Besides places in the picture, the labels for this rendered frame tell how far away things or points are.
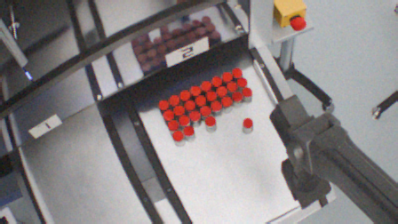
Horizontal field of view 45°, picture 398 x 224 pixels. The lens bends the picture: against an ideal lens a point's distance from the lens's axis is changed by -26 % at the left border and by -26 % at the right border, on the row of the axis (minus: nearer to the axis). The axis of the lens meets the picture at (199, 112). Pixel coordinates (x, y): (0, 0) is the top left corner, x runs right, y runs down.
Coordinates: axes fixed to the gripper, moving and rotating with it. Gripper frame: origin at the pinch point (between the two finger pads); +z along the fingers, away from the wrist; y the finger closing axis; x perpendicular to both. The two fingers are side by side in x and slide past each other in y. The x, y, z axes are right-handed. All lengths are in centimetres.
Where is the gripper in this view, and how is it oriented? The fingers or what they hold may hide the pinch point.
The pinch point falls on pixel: (303, 192)
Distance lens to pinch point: 106.0
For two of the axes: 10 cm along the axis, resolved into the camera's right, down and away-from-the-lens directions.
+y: -4.1, -8.0, 4.4
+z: 1.2, 4.3, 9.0
